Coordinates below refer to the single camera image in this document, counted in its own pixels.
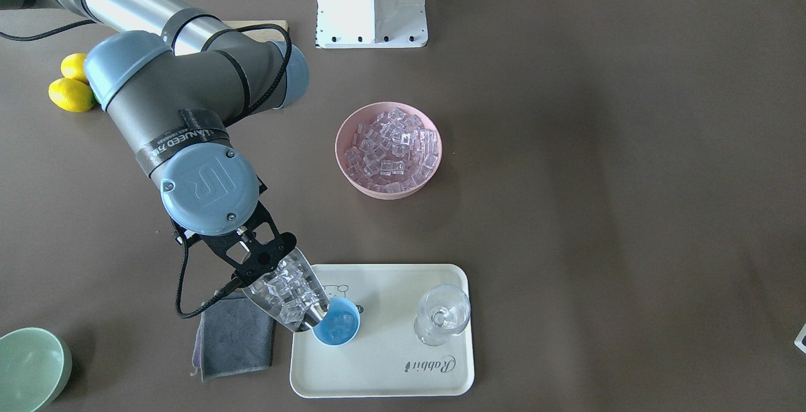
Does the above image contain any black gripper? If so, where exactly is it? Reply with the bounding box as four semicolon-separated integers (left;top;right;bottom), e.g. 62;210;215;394
171;202;297;283

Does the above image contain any steel ice scoop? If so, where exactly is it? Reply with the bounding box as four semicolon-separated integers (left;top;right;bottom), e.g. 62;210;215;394
242;248;330;333

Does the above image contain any pink bowl of ice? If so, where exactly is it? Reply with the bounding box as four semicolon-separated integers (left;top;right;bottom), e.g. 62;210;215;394
334;101;443;200

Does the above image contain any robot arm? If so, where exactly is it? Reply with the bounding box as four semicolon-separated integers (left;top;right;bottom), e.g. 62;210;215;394
2;0;310;288

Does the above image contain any blue plastic cup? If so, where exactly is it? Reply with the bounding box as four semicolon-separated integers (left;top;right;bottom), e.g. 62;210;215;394
313;297;360;346

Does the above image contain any grey folded cloth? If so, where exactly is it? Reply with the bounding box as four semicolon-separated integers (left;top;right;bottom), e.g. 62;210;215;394
192;291;276;382

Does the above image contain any cream serving tray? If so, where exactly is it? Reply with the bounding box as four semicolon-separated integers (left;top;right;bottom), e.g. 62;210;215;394
290;263;475;398

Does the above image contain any clear wine glass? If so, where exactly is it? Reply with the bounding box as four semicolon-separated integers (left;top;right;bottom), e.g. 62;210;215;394
414;285;471;346

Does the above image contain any wooden cutting board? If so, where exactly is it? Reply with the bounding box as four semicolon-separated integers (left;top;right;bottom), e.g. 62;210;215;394
225;20;289;42

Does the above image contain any yellow lemon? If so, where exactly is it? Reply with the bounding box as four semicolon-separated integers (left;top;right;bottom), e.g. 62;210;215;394
60;53;89;84
48;78;97;113

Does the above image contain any green ceramic bowl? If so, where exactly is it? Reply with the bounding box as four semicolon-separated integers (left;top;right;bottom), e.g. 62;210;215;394
1;327;72;411

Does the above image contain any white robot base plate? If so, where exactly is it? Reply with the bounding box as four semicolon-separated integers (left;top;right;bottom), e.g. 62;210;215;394
315;0;429;49

